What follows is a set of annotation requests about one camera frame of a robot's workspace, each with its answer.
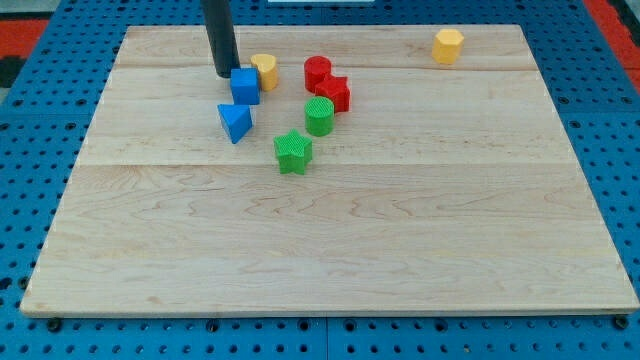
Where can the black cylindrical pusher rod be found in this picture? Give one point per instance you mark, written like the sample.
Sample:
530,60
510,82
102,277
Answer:
220,31

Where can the blue triangle block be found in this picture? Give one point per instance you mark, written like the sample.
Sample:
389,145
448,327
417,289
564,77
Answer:
236,120

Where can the yellow heart block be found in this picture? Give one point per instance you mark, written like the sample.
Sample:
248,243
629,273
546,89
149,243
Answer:
267,67

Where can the blue cube block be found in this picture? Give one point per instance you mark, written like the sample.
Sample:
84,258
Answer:
244,85

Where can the red cylinder block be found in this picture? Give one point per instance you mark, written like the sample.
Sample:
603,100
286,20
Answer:
316,68

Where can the red star block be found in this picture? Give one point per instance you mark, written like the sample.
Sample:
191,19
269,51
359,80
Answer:
336,89

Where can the green cylinder block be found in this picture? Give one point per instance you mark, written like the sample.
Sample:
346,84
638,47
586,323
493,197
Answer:
319,116

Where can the green star block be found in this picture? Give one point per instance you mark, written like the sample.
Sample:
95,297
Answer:
293,152

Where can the yellow hexagon block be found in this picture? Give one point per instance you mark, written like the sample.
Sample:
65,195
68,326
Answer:
447,46

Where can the light wooden board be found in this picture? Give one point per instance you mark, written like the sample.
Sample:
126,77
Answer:
443,191

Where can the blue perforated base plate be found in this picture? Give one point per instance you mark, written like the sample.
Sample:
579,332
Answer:
48,111

